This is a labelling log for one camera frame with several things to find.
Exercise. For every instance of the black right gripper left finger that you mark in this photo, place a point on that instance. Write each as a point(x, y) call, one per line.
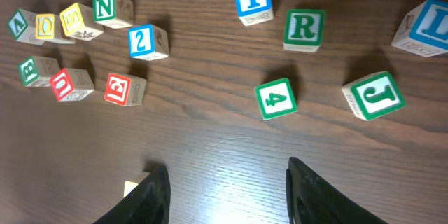
point(148, 203)

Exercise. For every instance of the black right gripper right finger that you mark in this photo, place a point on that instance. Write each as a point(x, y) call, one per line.
point(313, 200)

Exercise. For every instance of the yellow C block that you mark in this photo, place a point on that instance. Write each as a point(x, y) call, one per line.
point(134, 182)

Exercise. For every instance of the green R block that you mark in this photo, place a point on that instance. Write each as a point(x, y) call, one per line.
point(304, 30)

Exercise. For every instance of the green 4 block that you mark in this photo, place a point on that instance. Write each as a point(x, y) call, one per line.
point(276, 99)

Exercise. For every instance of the red E block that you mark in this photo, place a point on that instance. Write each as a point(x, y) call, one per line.
point(124, 90)

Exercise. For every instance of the green J block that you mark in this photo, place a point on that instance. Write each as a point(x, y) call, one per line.
point(373, 96)

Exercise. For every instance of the red U block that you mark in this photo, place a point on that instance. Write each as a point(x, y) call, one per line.
point(71, 85)

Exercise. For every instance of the blue 2 block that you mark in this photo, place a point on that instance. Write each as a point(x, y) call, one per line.
point(148, 42)

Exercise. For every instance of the green B block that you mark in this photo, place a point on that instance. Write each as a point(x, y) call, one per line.
point(36, 72)

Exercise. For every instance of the yellow S block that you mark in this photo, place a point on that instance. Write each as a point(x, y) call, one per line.
point(78, 23)

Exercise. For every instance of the green N block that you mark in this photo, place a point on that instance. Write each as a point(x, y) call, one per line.
point(116, 14)

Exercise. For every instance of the blue L block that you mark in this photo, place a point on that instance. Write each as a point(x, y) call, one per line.
point(423, 30)

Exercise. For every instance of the yellow O block left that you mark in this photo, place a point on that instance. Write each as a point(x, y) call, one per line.
point(48, 27)

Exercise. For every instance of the blue T block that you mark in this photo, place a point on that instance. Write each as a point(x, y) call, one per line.
point(252, 12)

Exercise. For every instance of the green V block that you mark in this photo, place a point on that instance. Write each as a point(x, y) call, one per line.
point(22, 26)

